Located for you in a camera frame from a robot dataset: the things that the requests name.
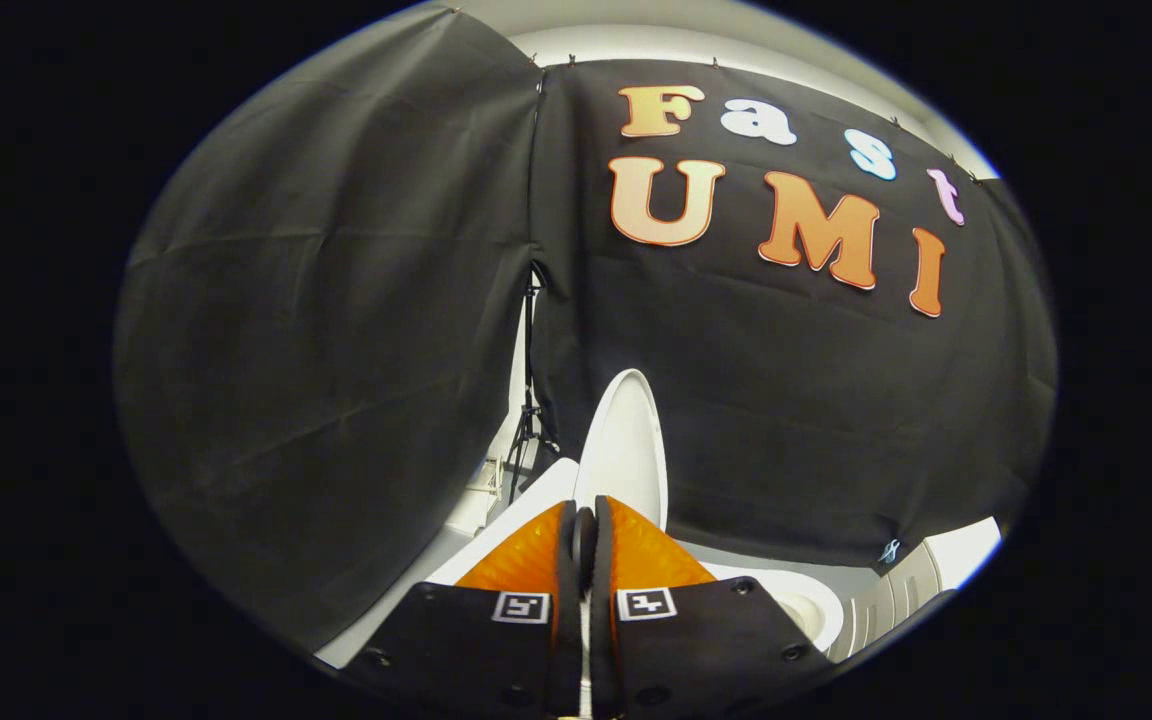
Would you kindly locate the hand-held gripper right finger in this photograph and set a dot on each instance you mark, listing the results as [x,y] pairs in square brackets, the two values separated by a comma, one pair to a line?
[706,640]

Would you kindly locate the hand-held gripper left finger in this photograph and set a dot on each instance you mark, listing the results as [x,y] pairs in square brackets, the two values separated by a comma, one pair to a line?
[476,640]

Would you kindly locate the white cabinet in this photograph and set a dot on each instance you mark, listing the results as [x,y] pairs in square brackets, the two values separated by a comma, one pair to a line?
[936,570]

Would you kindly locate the black tripod stand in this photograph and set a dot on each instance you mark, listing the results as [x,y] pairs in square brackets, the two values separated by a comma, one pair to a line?
[529,400]

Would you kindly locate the black backdrop cloth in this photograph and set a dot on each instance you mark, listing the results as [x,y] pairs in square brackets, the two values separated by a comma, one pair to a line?
[336,300]

